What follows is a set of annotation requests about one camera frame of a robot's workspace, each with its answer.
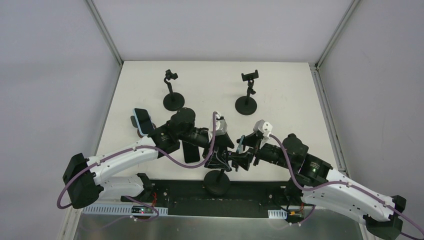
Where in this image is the blue-cased phone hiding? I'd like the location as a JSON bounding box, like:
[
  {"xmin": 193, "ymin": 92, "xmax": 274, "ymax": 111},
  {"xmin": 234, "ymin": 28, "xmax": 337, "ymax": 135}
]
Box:
[{"xmin": 236, "ymin": 135, "xmax": 245, "ymax": 154}]

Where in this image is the black phone stand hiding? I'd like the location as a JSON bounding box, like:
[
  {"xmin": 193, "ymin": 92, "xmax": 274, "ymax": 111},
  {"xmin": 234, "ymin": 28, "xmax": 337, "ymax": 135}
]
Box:
[
  {"xmin": 162, "ymin": 69, "xmax": 185, "ymax": 112},
  {"xmin": 234, "ymin": 69, "xmax": 259, "ymax": 116},
  {"xmin": 203, "ymin": 152, "xmax": 233, "ymax": 197}
]

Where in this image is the black phone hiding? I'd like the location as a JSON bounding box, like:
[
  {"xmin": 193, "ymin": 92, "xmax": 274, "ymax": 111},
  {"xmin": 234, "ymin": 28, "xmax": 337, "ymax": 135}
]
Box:
[{"xmin": 182, "ymin": 141, "xmax": 200, "ymax": 164}]

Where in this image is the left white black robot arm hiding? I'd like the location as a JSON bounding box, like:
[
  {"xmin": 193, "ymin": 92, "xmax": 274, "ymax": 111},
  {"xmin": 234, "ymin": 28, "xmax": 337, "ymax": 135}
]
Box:
[{"xmin": 56, "ymin": 107, "xmax": 235, "ymax": 209}]

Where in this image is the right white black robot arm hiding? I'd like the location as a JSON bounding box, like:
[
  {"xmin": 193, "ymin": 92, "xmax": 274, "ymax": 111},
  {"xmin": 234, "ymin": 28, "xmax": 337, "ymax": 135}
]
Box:
[{"xmin": 236, "ymin": 133, "xmax": 406, "ymax": 240}]

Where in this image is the light blue phone on wooden stand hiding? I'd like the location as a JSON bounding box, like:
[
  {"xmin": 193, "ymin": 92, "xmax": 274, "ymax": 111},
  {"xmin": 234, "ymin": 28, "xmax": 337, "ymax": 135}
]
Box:
[{"xmin": 132, "ymin": 108, "xmax": 156, "ymax": 137}]

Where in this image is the round wooden phone stand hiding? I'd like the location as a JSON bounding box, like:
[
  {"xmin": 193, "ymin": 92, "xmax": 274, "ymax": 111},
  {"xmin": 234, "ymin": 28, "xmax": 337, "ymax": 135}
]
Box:
[{"xmin": 130, "ymin": 115, "xmax": 156, "ymax": 138}]

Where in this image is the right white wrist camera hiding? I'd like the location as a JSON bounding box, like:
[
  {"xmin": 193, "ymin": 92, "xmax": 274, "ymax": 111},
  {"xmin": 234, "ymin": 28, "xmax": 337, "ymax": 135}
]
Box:
[{"xmin": 253, "ymin": 119, "xmax": 273, "ymax": 140}]

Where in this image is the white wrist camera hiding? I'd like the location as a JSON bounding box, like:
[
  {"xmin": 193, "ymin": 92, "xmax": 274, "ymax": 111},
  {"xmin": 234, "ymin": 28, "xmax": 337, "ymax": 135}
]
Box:
[
  {"xmin": 253, "ymin": 119, "xmax": 273, "ymax": 140},
  {"xmin": 211, "ymin": 111, "xmax": 228, "ymax": 136}
]

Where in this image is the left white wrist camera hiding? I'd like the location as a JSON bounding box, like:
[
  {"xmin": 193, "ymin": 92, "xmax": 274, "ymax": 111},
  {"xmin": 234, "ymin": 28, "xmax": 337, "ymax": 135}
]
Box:
[{"xmin": 211, "ymin": 111, "xmax": 228, "ymax": 136}]

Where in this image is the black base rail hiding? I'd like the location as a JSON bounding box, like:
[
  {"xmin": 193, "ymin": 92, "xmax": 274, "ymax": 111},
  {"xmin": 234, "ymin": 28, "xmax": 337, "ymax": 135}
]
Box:
[{"xmin": 142, "ymin": 179, "xmax": 301, "ymax": 218}]

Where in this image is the right white cable duct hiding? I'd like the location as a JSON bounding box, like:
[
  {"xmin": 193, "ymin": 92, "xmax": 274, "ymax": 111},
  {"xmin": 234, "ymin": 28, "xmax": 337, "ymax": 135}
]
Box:
[{"xmin": 267, "ymin": 209, "xmax": 288, "ymax": 220}]

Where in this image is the white cable duct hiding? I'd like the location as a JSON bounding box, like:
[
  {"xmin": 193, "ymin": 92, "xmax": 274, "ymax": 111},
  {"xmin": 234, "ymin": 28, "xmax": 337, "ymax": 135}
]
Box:
[
  {"xmin": 82, "ymin": 203, "xmax": 168, "ymax": 216},
  {"xmin": 267, "ymin": 209, "xmax": 288, "ymax": 220}
]

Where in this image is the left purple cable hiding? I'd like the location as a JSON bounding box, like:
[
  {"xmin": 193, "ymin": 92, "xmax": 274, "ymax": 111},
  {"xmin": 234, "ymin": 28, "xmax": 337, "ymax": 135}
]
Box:
[{"xmin": 56, "ymin": 111, "xmax": 220, "ymax": 222}]

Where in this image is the left white cable duct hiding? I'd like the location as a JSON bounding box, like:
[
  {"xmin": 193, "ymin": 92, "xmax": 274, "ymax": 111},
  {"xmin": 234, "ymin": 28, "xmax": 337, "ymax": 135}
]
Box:
[{"xmin": 82, "ymin": 203, "xmax": 168, "ymax": 216}]

